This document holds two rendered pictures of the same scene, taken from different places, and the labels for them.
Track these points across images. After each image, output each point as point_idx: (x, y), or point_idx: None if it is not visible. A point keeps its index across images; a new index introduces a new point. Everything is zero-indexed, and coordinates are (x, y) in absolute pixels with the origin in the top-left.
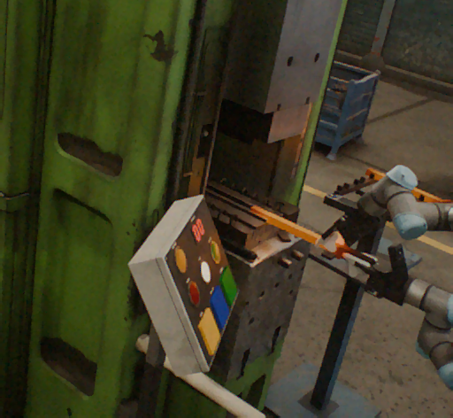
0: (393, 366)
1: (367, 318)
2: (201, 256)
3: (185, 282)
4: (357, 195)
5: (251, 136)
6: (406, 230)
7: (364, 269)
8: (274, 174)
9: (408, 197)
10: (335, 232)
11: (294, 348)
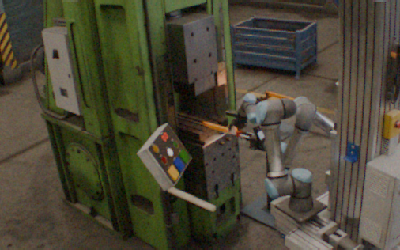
0: (315, 185)
1: (305, 164)
2: (167, 146)
3: (159, 156)
4: (311, 97)
5: (189, 93)
6: (250, 120)
7: (247, 139)
8: (215, 104)
9: (251, 106)
10: (233, 126)
11: (262, 186)
